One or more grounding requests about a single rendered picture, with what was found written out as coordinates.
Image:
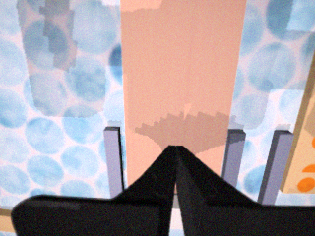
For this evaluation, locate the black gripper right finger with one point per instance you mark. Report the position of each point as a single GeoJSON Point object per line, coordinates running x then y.
{"type": "Point", "coordinates": [210, 206]}

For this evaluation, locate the small grey cube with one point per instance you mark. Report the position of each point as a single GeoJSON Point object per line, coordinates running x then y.
{"type": "Point", "coordinates": [176, 221]}

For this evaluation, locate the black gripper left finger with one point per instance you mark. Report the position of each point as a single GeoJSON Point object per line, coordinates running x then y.
{"type": "Point", "coordinates": [142, 209]}

